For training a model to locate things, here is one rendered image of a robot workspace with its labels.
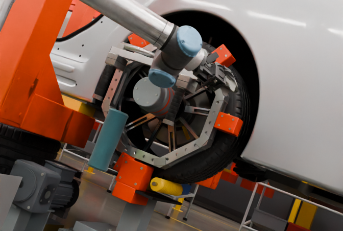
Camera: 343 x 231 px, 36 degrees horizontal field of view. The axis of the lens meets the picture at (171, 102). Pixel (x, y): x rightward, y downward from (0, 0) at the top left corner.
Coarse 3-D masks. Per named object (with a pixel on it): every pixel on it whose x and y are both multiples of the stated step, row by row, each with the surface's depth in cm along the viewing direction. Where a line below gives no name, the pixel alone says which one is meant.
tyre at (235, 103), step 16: (208, 48) 235; (240, 80) 237; (240, 96) 228; (224, 112) 225; (240, 112) 225; (224, 144) 222; (240, 144) 237; (192, 160) 225; (208, 160) 223; (224, 160) 233; (160, 176) 229; (176, 176) 227; (192, 176) 231; (208, 176) 240
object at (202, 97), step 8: (200, 96) 244; (208, 96) 245; (192, 104) 244; (200, 104) 243; (208, 104) 241; (208, 112) 241; (192, 120) 242; (200, 120) 241; (152, 128) 249; (176, 128) 245; (192, 128) 242; (200, 128) 240; (160, 136) 247; (184, 136) 242; (192, 136) 241; (184, 144) 243
